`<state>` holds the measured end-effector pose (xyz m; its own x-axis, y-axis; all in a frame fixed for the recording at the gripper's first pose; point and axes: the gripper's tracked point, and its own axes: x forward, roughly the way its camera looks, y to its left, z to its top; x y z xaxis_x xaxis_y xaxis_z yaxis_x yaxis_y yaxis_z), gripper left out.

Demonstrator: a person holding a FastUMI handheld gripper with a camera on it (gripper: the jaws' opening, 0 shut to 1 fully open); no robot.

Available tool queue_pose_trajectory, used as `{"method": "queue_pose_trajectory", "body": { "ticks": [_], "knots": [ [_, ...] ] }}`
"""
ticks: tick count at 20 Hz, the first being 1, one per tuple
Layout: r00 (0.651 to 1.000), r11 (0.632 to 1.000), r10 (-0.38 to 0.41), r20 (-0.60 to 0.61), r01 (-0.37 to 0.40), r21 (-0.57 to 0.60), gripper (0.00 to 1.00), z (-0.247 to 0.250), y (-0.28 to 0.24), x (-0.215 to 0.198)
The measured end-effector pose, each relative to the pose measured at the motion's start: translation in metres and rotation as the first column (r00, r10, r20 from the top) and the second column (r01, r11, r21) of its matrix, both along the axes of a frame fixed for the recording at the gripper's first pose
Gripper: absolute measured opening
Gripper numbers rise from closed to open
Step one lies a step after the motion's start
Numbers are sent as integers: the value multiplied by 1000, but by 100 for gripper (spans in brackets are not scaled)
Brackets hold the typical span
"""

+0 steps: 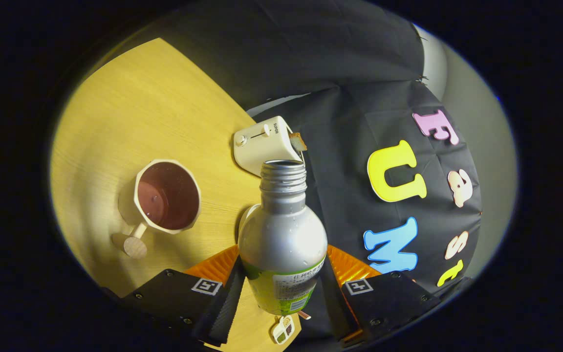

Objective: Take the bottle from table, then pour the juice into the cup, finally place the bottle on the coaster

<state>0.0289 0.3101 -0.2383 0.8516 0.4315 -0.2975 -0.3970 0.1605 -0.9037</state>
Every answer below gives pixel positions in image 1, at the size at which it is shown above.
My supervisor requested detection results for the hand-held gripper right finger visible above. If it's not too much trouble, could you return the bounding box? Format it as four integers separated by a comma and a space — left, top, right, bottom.
321, 244, 442, 349

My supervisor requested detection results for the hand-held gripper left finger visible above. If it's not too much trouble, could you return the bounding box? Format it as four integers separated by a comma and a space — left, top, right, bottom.
103, 244, 248, 348

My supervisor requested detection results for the silver bottle with green label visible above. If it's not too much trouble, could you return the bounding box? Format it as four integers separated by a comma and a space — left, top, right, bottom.
238, 160, 328, 316

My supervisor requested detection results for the clear juice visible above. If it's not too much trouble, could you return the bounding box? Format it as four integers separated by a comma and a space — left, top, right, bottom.
140, 182, 198, 229

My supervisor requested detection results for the cream cup with wooden handle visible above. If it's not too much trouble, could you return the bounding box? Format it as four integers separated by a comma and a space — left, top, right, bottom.
111, 159, 202, 260

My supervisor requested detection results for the white divided dish with grains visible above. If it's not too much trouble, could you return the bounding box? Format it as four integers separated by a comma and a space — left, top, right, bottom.
272, 315, 295, 345

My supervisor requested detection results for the grey round plate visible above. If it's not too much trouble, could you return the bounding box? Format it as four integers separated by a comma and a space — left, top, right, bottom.
238, 203, 261, 240

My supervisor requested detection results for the white toaster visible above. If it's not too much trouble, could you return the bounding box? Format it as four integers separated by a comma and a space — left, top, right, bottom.
233, 116, 306, 176

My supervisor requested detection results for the black backdrop cloth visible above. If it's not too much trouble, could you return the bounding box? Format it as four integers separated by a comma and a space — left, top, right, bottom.
84, 0, 482, 343

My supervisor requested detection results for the wooden table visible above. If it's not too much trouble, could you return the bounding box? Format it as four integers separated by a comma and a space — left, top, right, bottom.
50, 38, 304, 352

